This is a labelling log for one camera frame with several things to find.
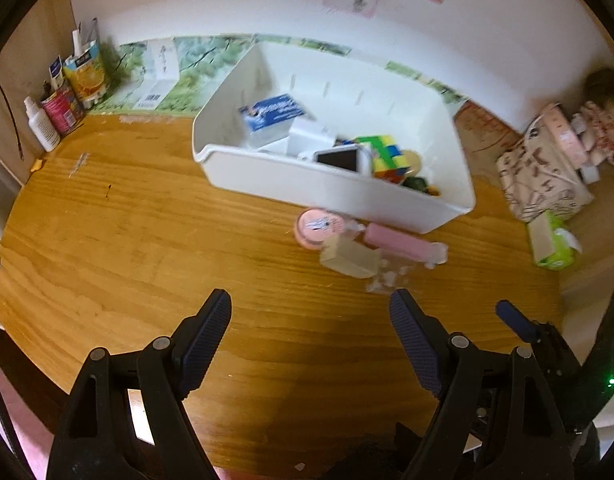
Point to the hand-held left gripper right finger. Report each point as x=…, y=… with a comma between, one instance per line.
x=417, y=345

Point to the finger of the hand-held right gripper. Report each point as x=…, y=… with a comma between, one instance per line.
x=517, y=320

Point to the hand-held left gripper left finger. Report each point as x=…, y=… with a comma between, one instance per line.
x=207, y=345

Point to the green bottle with gold cap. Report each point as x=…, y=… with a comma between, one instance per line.
x=418, y=183

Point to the white plastic storage bin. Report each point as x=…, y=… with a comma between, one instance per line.
x=337, y=190

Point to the round beige zip case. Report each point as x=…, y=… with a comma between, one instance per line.
x=413, y=159

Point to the white camera box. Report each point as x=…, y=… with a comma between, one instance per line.
x=343, y=158

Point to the white power adapter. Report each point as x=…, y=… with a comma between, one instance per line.
x=312, y=135

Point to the green tissue pack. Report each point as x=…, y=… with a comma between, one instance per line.
x=552, y=242

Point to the pink hair roller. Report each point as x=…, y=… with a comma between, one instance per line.
x=392, y=242

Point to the printed canvas bag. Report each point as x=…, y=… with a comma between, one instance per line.
x=542, y=180

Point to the pink round tin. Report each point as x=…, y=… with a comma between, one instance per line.
x=314, y=227

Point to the colourful puzzle cube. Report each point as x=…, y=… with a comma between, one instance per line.
x=384, y=157

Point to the red printed cardboard sheet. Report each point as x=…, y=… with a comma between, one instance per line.
x=487, y=127

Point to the pink box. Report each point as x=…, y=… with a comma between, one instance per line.
x=562, y=130

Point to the doll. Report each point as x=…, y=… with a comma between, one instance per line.
x=607, y=117

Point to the blue and white box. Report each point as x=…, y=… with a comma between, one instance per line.
x=272, y=115

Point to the small yellow scrap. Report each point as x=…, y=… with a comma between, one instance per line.
x=37, y=164

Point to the white box with barcode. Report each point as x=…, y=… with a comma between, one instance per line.
x=159, y=77

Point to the white spray bottle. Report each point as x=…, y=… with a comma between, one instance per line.
x=41, y=125

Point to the pink can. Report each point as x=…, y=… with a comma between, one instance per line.
x=63, y=110

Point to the orange juice packet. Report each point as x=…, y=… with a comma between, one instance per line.
x=87, y=74

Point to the white bottle with blue label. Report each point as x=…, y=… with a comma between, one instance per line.
x=57, y=72

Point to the wooden cabinet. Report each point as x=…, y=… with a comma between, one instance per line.
x=29, y=70

